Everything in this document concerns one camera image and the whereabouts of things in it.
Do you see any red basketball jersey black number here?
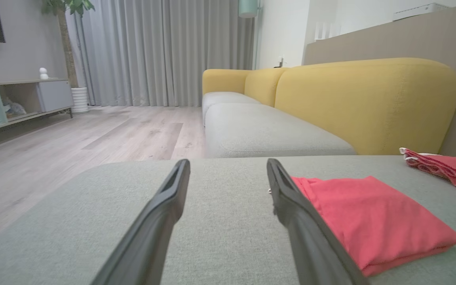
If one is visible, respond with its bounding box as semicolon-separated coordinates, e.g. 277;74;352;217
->
290;175;456;278

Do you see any grey and mint tv cabinet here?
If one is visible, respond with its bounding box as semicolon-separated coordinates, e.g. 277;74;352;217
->
0;78;74;137

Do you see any clutter inside cabinet shelf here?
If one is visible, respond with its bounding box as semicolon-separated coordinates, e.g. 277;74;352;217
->
1;97;28;120

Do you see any white slatted object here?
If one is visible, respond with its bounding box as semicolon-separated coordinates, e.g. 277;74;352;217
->
314;21;342;41

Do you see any white ribbed plant pot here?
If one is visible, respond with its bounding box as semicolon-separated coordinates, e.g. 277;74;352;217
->
70;87;90;115

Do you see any mint shade floor lamp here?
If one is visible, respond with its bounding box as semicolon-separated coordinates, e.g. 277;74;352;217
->
237;0;261;71

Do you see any medium grey sofa seat cushion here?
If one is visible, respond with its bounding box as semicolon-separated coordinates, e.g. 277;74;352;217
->
204;103;357;159

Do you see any small grey sofa seat cushion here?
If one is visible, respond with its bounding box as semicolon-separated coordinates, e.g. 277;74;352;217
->
202;91;262;126

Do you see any narrow yellow sofa backrest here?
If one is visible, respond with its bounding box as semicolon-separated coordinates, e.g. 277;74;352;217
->
244;67;289;108

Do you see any wide yellow sofa backrest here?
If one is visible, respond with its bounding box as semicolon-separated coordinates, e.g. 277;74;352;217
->
274;57;456;156

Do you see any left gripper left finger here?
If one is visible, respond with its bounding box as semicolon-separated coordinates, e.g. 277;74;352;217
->
91;159;192;285

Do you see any white box unit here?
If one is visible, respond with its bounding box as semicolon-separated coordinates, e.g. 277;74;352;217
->
392;3;450;21

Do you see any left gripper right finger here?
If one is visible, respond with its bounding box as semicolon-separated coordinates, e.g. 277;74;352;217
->
266;158;371;285

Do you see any folded red garment white trim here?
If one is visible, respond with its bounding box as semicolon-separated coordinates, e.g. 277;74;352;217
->
399;147;456;193

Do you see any green potted tree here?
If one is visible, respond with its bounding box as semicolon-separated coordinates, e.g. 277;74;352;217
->
41;0;96;90

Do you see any grey pleated curtain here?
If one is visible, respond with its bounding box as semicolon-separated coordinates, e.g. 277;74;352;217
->
65;0;257;108

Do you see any large grey sofa seat cushion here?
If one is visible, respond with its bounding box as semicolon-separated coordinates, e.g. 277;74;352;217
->
0;155;456;285

